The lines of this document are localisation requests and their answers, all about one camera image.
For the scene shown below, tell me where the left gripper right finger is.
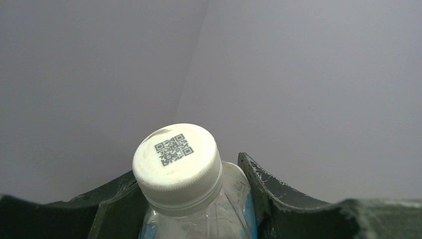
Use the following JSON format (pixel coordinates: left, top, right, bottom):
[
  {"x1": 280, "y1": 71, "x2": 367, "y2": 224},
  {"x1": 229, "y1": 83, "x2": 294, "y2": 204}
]
[{"x1": 237, "y1": 152, "x2": 422, "y2": 239}]

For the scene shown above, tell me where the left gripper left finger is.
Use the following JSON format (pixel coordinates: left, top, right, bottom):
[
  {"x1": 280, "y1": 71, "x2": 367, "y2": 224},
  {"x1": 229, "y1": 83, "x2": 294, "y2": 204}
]
[{"x1": 0, "y1": 171, "x2": 148, "y2": 239}]

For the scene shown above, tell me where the blue label water bottle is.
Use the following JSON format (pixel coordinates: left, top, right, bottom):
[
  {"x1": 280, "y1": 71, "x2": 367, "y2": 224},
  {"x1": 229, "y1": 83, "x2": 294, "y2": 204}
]
[{"x1": 132, "y1": 123, "x2": 258, "y2": 239}]

